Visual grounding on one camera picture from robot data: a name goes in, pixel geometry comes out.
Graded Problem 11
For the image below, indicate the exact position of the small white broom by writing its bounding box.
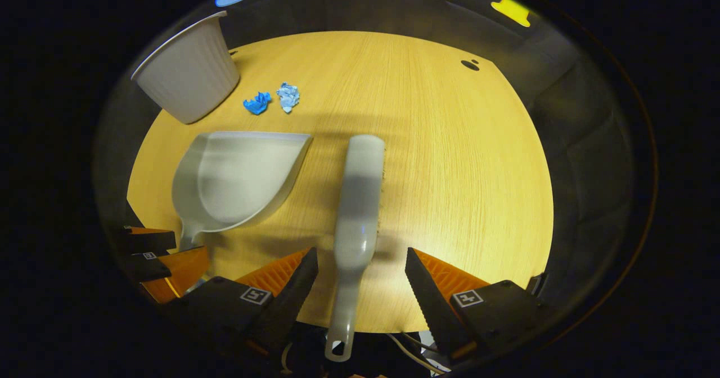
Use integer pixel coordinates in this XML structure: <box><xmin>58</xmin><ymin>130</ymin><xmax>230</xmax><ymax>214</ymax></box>
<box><xmin>325</xmin><ymin>135</ymin><xmax>386</xmax><ymax>363</ymax></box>

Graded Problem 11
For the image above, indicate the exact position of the wooden desktop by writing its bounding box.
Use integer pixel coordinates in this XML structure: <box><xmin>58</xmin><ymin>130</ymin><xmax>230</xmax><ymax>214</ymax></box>
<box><xmin>127</xmin><ymin>31</ymin><xmax>555</xmax><ymax>334</ymax></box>

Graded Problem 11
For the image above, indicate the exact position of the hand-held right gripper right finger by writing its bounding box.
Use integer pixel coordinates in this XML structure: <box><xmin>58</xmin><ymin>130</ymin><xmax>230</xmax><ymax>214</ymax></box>
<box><xmin>405</xmin><ymin>247</ymin><xmax>557</xmax><ymax>367</ymax></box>

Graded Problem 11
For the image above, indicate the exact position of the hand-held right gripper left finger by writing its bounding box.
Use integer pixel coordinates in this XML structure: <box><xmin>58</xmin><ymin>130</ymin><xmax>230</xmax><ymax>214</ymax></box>
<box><xmin>163</xmin><ymin>247</ymin><xmax>319</xmax><ymax>362</ymax></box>

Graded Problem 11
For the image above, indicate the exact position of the white ribbed garbage bin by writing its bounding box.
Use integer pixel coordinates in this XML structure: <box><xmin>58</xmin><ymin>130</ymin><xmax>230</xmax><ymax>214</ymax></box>
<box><xmin>131</xmin><ymin>11</ymin><xmax>241</xmax><ymax>124</ymax></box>

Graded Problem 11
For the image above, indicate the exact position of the dark blue paper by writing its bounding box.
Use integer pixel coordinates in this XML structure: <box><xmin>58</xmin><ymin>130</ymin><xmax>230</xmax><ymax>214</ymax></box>
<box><xmin>243</xmin><ymin>91</ymin><xmax>272</xmax><ymax>115</ymax></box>

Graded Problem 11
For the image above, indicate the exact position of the white cable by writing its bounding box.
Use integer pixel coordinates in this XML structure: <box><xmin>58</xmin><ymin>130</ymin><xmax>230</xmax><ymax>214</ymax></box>
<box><xmin>387</xmin><ymin>333</ymin><xmax>446</xmax><ymax>375</ymax></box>

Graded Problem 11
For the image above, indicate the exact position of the white plastic dustpan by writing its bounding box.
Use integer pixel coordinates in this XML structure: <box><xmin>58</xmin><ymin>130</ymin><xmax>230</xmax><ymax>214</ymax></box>
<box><xmin>172</xmin><ymin>131</ymin><xmax>313</xmax><ymax>252</ymax></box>

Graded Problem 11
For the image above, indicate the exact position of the light blue paper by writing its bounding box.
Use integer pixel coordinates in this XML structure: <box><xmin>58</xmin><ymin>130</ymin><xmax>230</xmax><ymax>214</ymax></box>
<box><xmin>277</xmin><ymin>82</ymin><xmax>300</xmax><ymax>114</ymax></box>

